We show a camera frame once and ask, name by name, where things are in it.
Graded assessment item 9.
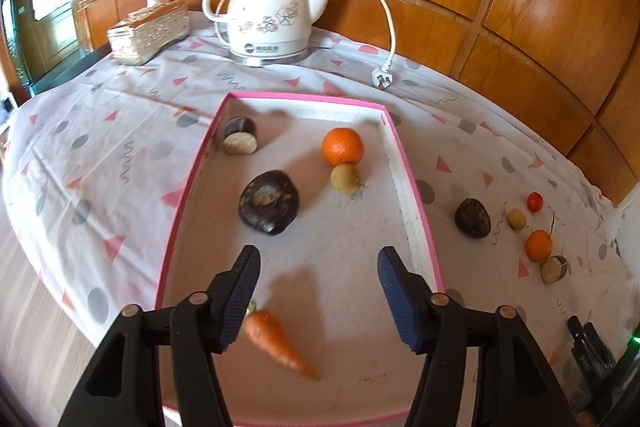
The orange with stem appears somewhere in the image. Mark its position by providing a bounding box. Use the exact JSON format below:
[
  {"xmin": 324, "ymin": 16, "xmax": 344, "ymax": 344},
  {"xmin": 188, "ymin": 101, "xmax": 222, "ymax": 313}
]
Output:
[{"xmin": 525, "ymin": 213, "xmax": 557, "ymax": 263}]

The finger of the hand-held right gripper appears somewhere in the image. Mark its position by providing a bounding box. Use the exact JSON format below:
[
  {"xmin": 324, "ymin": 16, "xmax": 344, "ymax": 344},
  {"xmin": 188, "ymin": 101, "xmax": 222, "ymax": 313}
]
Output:
[
  {"xmin": 567, "ymin": 316, "xmax": 591, "ymax": 358},
  {"xmin": 584, "ymin": 322, "xmax": 616, "ymax": 370}
]

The white floral ceramic kettle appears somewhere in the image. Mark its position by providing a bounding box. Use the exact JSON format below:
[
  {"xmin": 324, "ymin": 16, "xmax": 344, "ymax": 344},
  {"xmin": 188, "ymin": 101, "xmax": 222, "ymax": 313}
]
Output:
[{"xmin": 202, "ymin": 0, "xmax": 341, "ymax": 58}]

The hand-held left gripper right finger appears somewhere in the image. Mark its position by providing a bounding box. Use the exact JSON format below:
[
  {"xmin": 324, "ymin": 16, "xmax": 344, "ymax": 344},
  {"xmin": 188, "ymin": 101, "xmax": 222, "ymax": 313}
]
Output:
[{"xmin": 377, "ymin": 245, "xmax": 573, "ymax": 427}]

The white power cord with plug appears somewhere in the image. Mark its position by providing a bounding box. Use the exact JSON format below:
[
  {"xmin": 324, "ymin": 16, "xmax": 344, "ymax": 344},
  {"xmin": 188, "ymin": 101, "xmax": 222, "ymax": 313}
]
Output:
[{"xmin": 305, "ymin": 0, "xmax": 398, "ymax": 88}]

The pink shallow cardboard tray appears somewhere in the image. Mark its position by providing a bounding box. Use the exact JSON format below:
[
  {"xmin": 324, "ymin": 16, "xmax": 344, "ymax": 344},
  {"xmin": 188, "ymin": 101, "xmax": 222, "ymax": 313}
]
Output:
[{"xmin": 149, "ymin": 91, "xmax": 445, "ymax": 427}]

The silver kettle base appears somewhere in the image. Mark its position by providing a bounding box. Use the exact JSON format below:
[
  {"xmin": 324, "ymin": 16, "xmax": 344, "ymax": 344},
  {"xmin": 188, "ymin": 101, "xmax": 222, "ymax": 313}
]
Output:
[{"xmin": 229, "ymin": 42, "xmax": 313, "ymax": 68}]

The patterned white tablecloth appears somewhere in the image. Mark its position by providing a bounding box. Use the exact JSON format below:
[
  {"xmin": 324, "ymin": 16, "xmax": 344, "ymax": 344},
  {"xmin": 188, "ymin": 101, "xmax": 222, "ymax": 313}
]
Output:
[{"xmin": 0, "ymin": 14, "xmax": 628, "ymax": 427}]

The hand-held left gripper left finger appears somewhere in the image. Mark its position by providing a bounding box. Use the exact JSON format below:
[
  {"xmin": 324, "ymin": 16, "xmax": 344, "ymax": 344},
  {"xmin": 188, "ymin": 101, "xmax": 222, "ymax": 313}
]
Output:
[{"xmin": 59, "ymin": 245, "xmax": 262, "ymax": 427}]

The small carrot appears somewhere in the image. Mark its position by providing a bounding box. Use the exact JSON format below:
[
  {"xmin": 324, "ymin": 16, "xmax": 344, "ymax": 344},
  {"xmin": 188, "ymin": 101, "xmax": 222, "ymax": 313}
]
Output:
[{"xmin": 244, "ymin": 302, "xmax": 322, "ymax": 382}]

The cut eggplant piece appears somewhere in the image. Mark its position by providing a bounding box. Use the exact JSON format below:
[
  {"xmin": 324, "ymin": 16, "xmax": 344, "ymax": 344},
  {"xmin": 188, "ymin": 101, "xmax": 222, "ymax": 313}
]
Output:
[
  {"xmin": 540, "ymin": 255, "xmax": 571, "ymax": 284},
  {"xmin": 222, "ymin": 117, "xmax": 260, "ymax": 156}
]

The golden tissue box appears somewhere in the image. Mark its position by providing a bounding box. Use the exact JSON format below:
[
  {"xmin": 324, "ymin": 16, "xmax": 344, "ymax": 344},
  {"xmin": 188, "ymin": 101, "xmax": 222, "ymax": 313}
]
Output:
[{"xmin": 106, "ymin": 0, "xmax": 191, "ymax": 66}]

